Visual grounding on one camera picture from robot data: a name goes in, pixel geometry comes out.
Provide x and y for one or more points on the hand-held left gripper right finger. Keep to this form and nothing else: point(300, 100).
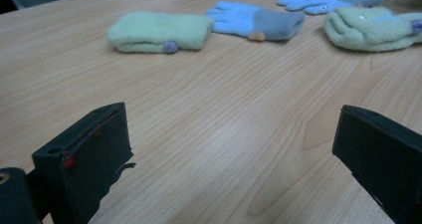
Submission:
point(381, 151)

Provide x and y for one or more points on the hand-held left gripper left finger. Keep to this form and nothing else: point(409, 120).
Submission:
point(89, 151)

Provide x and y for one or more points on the blue glove with grey cuff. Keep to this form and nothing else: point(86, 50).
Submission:
point(328, 0)
point(252, 21)

